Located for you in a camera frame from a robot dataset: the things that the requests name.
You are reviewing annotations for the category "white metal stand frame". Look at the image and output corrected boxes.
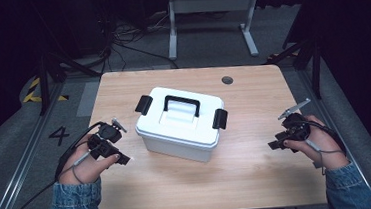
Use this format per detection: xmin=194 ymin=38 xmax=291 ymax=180
xmin=163 ymin=0 xmax=265 ymax=65

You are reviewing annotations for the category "white plastic storage box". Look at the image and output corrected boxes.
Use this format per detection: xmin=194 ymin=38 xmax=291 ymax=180
xmin=131 ymin=80 xmax=232 ymax=154

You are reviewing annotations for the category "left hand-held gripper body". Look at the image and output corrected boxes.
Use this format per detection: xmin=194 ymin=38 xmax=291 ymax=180
xmin=85 ymin=116 xmax=130 ymax=160

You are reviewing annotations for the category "person's left hand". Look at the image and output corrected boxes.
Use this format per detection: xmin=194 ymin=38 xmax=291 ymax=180
xmin=55 ymin=132 xmax=122 ymax=188

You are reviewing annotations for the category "black tripod stand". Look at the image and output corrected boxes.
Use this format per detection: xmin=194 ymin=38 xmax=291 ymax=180
xmin=264 ymin=35 xmax=326 ymax=105
xmin=34 ymin=46 xmax=106 ymax=117

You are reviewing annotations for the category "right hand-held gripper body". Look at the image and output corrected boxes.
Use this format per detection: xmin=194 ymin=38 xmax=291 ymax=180
xmin=272 ymin=97 xmax=315 ymax=144

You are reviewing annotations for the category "metal floor rail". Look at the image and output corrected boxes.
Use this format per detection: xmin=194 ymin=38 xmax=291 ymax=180
xmin=0 ymin=81 xmax=76 ymax=209
xmin=295 ymin=63 xmax=371 ymax=209

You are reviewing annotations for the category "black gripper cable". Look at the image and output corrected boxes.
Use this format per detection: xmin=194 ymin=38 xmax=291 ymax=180
xmin=0 ymin=121 xmax=115 ymax=209
xmin=303 ymin=116 xmax=348 ymax=159

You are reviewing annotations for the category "bundle of black floor cables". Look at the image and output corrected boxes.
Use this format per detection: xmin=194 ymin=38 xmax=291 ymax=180
xmin=97 ymin=9 xmax=180 ymax=76

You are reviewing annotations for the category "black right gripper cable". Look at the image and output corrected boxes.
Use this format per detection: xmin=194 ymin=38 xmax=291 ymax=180
xmin=303 ymin=116 xmax=348 ymax=159

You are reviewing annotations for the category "grey wrist strap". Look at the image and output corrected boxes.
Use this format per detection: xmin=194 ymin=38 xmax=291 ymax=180
xmin=306 ymin=135 xmax=347 ymax=177
xmin=70 ymin=151 xmax=95 ymax=186

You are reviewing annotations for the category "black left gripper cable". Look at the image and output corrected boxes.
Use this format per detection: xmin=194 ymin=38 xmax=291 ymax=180
xmin=0 ymin=121 xmax=115 ymax=209

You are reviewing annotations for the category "grey left wrist strap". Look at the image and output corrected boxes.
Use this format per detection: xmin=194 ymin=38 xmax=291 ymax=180
xmin=70 ymin=151 xmax=95 ymax=186

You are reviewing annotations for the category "grey right wrist strap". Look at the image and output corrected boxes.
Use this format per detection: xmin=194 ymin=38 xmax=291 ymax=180
xmin=306 ymin=135 xmax=347 ymax=177

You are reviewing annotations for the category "person's right hand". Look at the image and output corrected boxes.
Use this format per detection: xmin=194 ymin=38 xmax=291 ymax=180
xmin=281 ymin=111 xmax=351 ymax=175

